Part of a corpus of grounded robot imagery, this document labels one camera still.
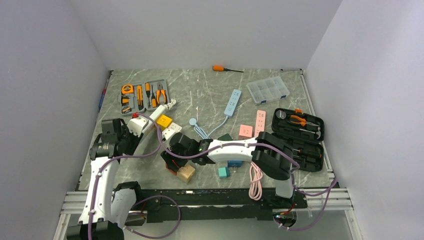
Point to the teal plug adapter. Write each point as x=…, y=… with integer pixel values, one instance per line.
x=223, y=172

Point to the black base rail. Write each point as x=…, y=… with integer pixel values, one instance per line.
x=214, y=204

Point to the clear plastic organizer box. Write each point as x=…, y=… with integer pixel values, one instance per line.
x=268, y=90

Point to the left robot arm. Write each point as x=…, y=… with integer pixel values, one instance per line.
x=107, y=206

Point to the blue cube socket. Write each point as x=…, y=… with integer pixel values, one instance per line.
x=233, y=164

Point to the black plastic tool case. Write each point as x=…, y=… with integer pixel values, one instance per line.
x=307, y=151

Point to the beige cube socket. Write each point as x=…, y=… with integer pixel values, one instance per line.
x=186, y=173

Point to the white power strip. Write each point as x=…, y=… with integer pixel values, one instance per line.
x=151, y=119

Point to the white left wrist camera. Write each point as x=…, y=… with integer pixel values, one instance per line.
x=137, y=124

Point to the steel claw hammer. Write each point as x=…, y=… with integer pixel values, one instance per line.
x=318, y=134

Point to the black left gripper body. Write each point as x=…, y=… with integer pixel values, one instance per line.
x=130, y=141

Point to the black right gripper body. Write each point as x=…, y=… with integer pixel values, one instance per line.
x=169, y=157

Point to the orange handled pliers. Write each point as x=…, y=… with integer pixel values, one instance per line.
x=297, y=120

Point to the grey tool tray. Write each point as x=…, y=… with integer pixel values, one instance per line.
x=141, y=97

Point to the light blue round plug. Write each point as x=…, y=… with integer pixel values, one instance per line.
x=193, y=122

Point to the red cube socket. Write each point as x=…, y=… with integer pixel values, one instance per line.
x=172, y=171

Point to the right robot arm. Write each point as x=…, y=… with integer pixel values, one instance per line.
x=272, y=155

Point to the dark green cube socket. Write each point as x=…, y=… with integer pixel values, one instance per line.
x=225, y=137

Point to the white cube socket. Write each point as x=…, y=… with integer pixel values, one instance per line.
x=170, y=131

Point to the light blue power strip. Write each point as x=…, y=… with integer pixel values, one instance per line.
x=232, y=103

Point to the pink cube socket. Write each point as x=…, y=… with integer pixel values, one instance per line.
x=245, y=132

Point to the orange handled screwdriver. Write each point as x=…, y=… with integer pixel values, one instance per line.
x=218, y=68

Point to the yellow cube socket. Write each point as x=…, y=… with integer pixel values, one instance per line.
x=164, y=121

